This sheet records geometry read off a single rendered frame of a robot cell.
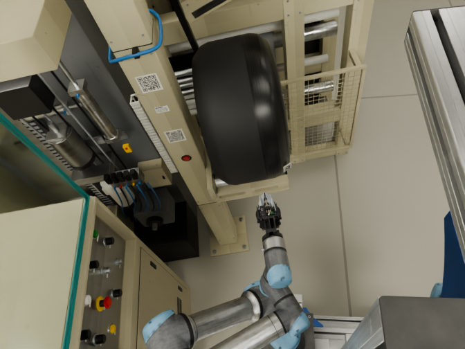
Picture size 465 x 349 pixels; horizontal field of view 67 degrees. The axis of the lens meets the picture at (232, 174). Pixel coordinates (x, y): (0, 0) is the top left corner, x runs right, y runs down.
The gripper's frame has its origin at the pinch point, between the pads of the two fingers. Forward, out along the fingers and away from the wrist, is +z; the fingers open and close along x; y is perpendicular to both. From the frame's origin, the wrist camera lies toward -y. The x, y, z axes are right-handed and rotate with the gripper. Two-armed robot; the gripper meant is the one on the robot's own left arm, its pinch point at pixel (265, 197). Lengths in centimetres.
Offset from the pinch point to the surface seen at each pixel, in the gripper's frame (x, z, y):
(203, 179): 28.8, 33.1, -22.1
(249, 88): -1.5, 19.6, 35.5
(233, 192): 14.6, 23.2, -23.6
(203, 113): 15.6, 17.4, 30.9
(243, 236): 21, 47, -106
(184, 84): 30, 71, 8
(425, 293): -82, -7, -114
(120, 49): 35, 23, 57
